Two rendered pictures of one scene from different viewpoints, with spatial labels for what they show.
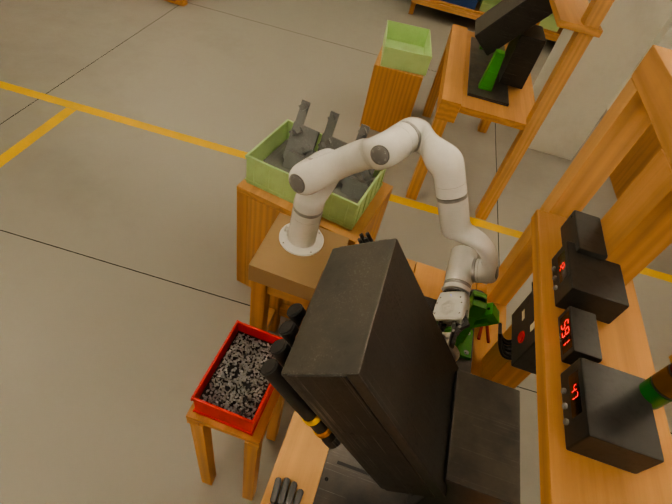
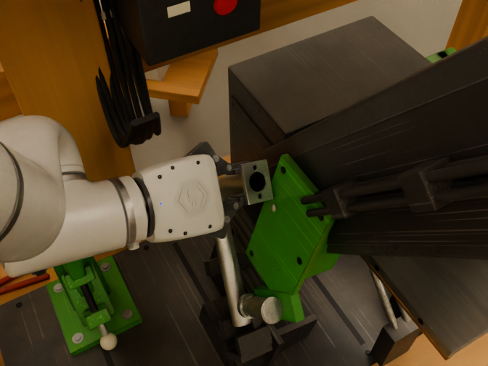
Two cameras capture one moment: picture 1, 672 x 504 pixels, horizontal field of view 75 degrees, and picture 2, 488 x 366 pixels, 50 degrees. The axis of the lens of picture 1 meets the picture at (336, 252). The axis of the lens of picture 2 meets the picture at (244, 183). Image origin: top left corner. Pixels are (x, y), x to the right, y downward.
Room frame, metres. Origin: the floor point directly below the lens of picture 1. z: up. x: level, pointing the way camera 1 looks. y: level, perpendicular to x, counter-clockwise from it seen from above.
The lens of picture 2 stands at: (1.02, -0.01, 1.78)
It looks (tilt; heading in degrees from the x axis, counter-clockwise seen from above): 51 degrees down; 235
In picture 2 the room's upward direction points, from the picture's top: straight up
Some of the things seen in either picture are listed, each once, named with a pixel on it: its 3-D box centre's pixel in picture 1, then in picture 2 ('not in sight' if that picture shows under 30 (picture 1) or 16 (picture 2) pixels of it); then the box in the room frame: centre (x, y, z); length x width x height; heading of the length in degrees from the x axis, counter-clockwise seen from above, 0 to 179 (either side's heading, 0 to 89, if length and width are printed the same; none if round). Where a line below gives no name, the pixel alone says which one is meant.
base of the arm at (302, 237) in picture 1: (304, 224); not in sight; (1.28, 0.15, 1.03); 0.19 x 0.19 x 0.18
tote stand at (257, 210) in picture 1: (309, 236); not in sight; (1.83, 0.18, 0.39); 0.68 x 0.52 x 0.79; 74
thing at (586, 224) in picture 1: (582, 241); not in sight; (0.89, -0.60, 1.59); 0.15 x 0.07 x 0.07; 174
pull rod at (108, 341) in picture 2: not in sight; (104, 330); (1.00, -0.43, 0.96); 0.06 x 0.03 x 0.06; 84
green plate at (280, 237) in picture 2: not in sight; (304, 226); (0.71, -0.30, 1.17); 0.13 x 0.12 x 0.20; 174
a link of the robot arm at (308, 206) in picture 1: (318, 180); not in sight; (1.30, 0.13, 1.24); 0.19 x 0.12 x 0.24; 152
